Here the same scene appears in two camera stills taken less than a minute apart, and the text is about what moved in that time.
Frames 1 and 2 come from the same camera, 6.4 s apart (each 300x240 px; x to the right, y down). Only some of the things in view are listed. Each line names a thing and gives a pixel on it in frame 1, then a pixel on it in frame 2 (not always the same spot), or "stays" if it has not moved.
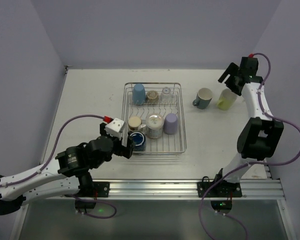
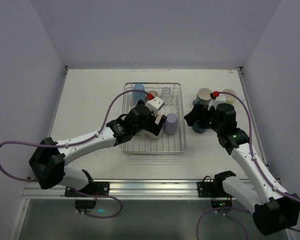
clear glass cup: x=166 y=97 stays
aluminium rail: x=187 y=189 stays
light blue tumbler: x=139 y=97 stays
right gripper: x=233 y=80 → x=200 y=117
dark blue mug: x=139 y=141 → x=196 y=128
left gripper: x=123 y=148 → x=154 y=122
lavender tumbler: x=170 y=124 stays
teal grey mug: x=203 y=98 stays
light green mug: x=227 y=99 stays
